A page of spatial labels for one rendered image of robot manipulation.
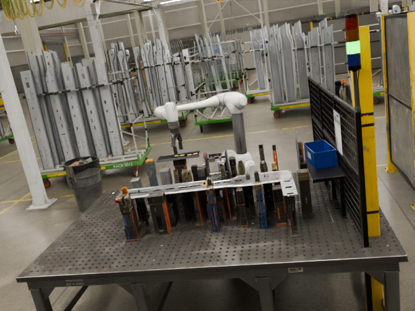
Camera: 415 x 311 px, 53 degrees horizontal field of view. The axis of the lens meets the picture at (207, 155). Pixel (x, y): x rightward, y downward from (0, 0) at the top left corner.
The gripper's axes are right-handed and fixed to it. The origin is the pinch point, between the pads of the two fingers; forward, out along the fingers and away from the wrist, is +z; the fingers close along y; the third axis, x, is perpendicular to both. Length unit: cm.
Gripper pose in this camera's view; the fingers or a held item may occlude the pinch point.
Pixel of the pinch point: (178, 150)
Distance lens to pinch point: 354.2
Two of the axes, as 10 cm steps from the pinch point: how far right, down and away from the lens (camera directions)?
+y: -2.7, 3.1, -9.1
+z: 1.6, 9.5, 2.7
